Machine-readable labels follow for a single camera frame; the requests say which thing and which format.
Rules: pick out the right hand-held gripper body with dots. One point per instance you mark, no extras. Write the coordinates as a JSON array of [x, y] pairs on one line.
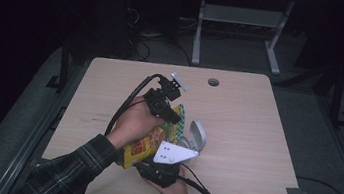
[[169, 153]]

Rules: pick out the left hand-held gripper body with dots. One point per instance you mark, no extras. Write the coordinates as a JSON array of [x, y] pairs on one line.
[[161, 95]]

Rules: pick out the yellow green snack bag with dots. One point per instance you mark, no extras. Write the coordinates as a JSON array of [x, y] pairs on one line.
[[143, 147]]

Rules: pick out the clear container with white lid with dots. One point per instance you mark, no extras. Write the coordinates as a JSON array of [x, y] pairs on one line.
[[197, 135]]

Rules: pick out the person's left hand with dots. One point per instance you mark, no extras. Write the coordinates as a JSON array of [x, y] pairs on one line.
[[132, 123]]

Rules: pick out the white metal desk frame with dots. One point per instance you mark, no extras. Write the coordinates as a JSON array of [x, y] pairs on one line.
[[241, 16]]

